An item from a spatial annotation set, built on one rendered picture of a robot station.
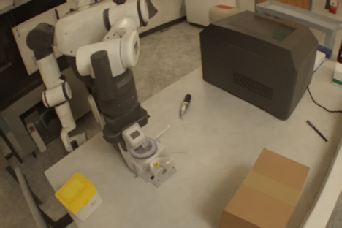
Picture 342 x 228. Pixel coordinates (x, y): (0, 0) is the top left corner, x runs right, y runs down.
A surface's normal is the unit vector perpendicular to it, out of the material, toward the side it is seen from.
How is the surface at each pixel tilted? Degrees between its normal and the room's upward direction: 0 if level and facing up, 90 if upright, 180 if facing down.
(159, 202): 0
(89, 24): 84
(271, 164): 0
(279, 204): 0
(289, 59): 58
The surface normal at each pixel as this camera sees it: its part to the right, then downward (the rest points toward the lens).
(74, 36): 0.32, 0.51
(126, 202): -0.11, -0.76
